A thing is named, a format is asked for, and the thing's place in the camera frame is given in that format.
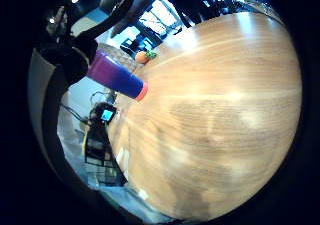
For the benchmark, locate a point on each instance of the purple bottle with red cap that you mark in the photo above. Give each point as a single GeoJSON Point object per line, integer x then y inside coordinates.
{"type": "Point", "coordinates": [113, 75]}

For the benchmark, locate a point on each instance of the orange toy fruit green leaf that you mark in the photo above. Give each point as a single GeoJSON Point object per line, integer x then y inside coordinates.
{"type": "Point", "coordinates": [142, 57]}

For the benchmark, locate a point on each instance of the black device with blue screen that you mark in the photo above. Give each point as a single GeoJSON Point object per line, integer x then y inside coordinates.
{"type": "Point", "coordinates": [106, 114]}

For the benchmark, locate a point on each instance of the black metal cart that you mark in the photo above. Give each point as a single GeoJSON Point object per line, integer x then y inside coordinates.
{"type": "Point", "coordinates": [98, 151]}

